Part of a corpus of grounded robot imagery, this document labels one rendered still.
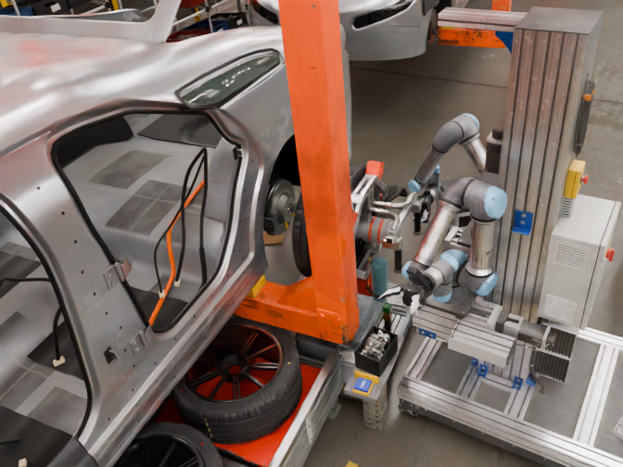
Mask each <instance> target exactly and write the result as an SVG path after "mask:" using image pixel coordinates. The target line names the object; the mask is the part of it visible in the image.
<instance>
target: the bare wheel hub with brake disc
mask: <svg viewBox="0 0 623 467"><path fill-rule="evenodd" d="M289 204H292V205H293V206H294V211H293V213H292V214H294V212H295V207H296V204H295V191H294V188H293V185H292V184H291V182H289V181H285V180H280V181H278V182H277V183H276V184H275V185H274V186H273V188H272V190H271V192H270V194H269V196H268V199H267V203H266V208H265V217H267V218H270V214H271V213H272V212H273V211H277V212H278V219H277V222H280V230H279V232H278V233H271V232H270V233H271V234H276V235H280V234H282V233H284V232H285V231H286V229H287V227H286V223H285V221H286V222H287V225H288V226H289V224H290V222H291V220H292V218H293V216H292V214H291V215H288V214H287V207H288V205H289Z"/></svg>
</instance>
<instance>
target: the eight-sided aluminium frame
mask: <svg viewBox="0 0 623 467"><path fill-rule="evenodd" d="M363 188H364V189H363ZM373 188H374V189H375V201H379V202H381V199H380V194H382V201H383V200H384V197H385V192H386V188H387V184H386V183H384V182H383V181H382V180H381V179H379V178H378V176H376V175H372V174H365V176H363V179H362V180H361V182H360V183H359V185H358V186H357V188H356V189H355V191H354V192H353V193H352V194H351V206H352V210H354V207H356V209H355V212H357V213H358V216H357V220H356V224H355V226H353V234H354V248H355V236H356V233H357V228H358V224H359V219H360V216H361V211H362V205H363V202H364V200H365V199H366V197H367V196H368V195H369V194H370V192H371V190H372V189H373ZM362 189H363V191H362ZM361 192H362V193H361ZM375 216H376V217H380V218H386V219H387V218H388V216H386V215H383V214H378V213H376V214H375ZM381 246H382V245H380V244H377V245H376V247H375V243H371V242H370V246H369V249H368V251H367V253H366V255H365V257H364V258H363V260H362V263H361V264H360V266H359V268H358V269H357V267H356V276H357V278H358V279H363V280H366V279H367V278H368V275H369V273H370V271H371V270H372V265H371V261H372V260H373V259H375V258H378V257H379V255H380V253H381ZM369 259H371V260H370V262H369V263H368V261H369ZM367 263H368V265H367ZM366 265H367V267H366V269H365V270H364V268H365V266H366Z"/></svg>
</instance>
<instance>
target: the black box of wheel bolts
mask: <svg viewBox="0 0 623 467"><path fill-rule="evenodd" d="M397 351H398V335H397V334H394V333H392V332H389V331H387V330H384V329H381V328H379V327H376V326H372V328H371V329H370V331H369V332H368V333H367V335H366V336H365V337H364V339H363V340H362V342H361V343H360V344H359V345H358V346H357V348H356V349H355V350H354V356H355V367H356V368H358V369H361V370H363V371H365V372H369V373H370V374H373V375H375V376H378V377H380V376H381V375H382V373H383V372H384V370H385V369H386V368H387V366H388V365H389V363H390V362H391V360H392V359H393V357H394V356H395V354H396V352H397Z"/></svg>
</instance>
